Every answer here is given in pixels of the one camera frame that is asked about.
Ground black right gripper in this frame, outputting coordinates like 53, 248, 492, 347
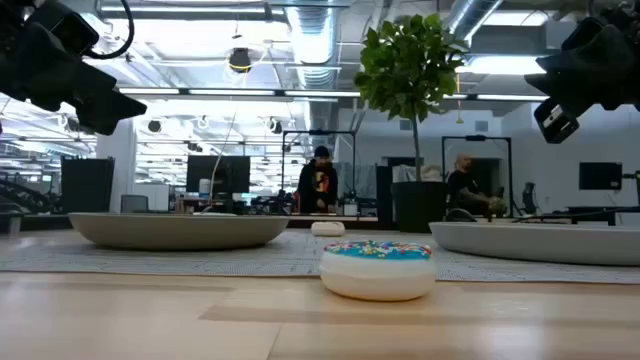
524, 8, 640, 145

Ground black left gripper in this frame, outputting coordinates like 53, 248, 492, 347
0, 0, 148, 136

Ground small blue sprinkled donut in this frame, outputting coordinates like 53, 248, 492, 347
318, 239, 438, 303

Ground small green donut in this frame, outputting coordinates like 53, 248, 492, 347
310, 220, 347, 238

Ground ceiling light strip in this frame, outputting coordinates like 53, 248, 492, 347
118, 87, 361, 99
442, 92, 549, 102

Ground white pillar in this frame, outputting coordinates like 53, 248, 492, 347
96, 117, 138, 214

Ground black upright panel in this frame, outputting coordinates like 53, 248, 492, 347
60, 156, 116, 215

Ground black office chair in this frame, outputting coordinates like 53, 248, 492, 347
522, 181, 539, 215

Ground grey chair back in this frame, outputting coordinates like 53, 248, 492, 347
120, 194, 150, 214

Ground black desk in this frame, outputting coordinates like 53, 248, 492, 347
567, 204, 640, 226

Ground black stair railing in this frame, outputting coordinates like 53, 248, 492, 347
0, 177, 56, 216

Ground small green desk plant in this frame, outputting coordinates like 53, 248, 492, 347
487, 196, 509, 217

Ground person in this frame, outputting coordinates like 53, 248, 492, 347
446, 153, 494, 218
296, 145, 340, 215

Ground grey flat plate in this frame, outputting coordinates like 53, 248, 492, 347
428, 221, 640, 267

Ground black ceiling speaker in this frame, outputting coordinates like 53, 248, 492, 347
228, 47, 253, 74

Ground olive beige shallow bowl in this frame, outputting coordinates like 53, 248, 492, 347
67, 212, 291, 251

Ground black rounded object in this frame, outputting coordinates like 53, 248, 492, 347
444, 207, 479, 223

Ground green leafy plant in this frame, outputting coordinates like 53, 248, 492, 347
353, 12, 471, 184

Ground black desk monitor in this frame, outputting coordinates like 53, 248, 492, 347
185, 155, 251, 195

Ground black plant pot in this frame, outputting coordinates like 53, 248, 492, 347
390, 180, 450, 234

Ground grey woven placemat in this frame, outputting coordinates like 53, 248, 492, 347
0, 229, 640, 285

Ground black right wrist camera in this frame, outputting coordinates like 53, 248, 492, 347
561, 16, 607, 52

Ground black left camera cable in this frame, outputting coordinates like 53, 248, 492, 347
82, 0, 136, 61

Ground black wall monitor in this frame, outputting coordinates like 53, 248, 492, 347
578, 161, 624, 191

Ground black rig frame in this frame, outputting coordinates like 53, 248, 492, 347
281, 129, 357, 201
441, 134, 514, 219

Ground silver ventilation duct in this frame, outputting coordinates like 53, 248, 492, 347
284, 0, 342, 131
442, 0, 504, 44

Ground black metal table frame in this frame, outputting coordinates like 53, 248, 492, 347
0, 212, 431, 234

